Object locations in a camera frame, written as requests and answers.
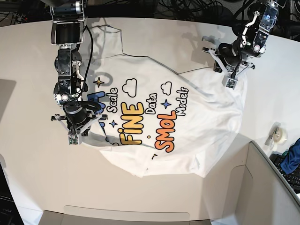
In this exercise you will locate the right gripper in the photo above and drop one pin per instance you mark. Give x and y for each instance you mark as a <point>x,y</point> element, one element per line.
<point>79,131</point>

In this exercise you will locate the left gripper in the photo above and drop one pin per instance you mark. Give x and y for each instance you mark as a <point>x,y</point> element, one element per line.
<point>220,65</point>

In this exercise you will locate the white printed t-shirt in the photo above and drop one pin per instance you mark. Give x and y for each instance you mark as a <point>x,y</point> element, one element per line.
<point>159,122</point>

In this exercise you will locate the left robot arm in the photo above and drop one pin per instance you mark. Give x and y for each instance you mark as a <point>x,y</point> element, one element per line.
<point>251,36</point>

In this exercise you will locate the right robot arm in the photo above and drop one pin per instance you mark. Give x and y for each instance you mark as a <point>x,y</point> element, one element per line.
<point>68,25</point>

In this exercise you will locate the grey cardboard box bottom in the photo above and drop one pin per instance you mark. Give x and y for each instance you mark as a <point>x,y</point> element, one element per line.
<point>74,215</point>

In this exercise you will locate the grey cardboard box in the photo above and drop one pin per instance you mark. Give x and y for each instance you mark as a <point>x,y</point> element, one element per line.
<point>258,194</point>
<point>74,215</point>

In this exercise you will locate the clear tape roll dispenser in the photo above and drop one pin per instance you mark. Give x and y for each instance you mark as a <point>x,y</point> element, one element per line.
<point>277,136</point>

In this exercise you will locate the blue cloth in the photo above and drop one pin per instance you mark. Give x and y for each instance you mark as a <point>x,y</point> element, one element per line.
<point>292,159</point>

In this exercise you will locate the grey cardboard box right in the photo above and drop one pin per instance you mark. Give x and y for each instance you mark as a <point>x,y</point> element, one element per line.
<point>258,194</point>

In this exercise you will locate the black keyboard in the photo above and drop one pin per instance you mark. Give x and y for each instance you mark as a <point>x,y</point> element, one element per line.
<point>293,178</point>

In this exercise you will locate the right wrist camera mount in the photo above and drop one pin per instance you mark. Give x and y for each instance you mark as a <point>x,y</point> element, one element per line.
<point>66,123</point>

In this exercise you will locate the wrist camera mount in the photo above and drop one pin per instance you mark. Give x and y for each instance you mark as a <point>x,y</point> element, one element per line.
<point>234,59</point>
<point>66,123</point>

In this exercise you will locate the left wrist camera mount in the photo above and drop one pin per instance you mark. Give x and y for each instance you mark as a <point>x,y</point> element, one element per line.
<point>234,59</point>

